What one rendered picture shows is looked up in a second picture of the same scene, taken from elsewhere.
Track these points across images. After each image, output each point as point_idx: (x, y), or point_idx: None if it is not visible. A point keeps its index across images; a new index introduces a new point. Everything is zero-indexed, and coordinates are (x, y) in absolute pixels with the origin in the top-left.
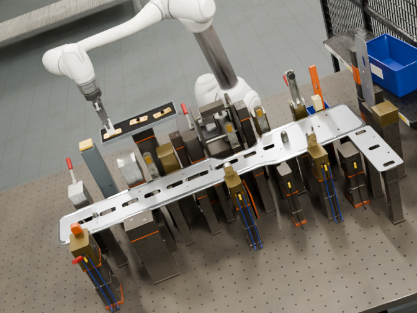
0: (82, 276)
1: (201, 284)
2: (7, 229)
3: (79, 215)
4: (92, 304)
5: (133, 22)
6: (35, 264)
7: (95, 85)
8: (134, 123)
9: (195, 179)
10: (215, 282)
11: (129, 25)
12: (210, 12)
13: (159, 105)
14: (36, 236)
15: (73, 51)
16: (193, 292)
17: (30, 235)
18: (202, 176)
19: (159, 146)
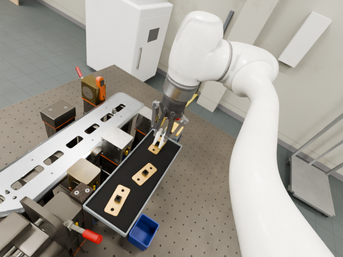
0: (130, 131)
1: (24, 153)
2: (219, 138)
3: (130, 109)
4: (104, 120)
5: (251, 171)
6: None
7: (165, 85)
8: (144, 166)
9: (26, 171)
10: (10, 159)
11: (244, 156)
12: None
13: (139, 213)
14: (194, 141)
15: (189, 14)
16: (27, 146)
17: (199, 140)
18: (17, 178)
19: (96, 173)
